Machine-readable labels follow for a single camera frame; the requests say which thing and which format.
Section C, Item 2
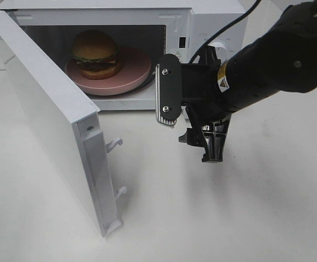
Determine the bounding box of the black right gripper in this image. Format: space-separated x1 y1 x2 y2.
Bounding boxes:
181 45 231 162

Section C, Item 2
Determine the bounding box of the pink round plate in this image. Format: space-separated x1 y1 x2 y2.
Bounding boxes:
65 46 151 96

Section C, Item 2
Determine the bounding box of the burger with lettuce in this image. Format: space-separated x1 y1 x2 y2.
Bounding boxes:
72 30 124 80

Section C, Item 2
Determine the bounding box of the white microwave door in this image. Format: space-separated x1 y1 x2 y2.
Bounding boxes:
0 11 127 236

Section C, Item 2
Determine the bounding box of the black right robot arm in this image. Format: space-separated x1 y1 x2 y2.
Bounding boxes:
179 1 317 162

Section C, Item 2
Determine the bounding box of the white warning label sticker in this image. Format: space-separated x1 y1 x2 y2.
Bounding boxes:
169 48 187 63

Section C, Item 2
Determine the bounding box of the upper white power knob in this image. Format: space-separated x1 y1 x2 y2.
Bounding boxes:
208 39 229 52

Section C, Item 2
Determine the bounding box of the glass microwave turntable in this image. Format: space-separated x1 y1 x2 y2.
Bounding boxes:
83 71 154 96

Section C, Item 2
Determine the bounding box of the white microwave oven body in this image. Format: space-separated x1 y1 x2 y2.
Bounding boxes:
0 1 244 73

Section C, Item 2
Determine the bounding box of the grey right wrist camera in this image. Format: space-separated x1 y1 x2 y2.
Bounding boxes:
155 54 182 127

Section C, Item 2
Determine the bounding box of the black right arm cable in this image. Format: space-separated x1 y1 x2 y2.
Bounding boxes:
188 0 260 65

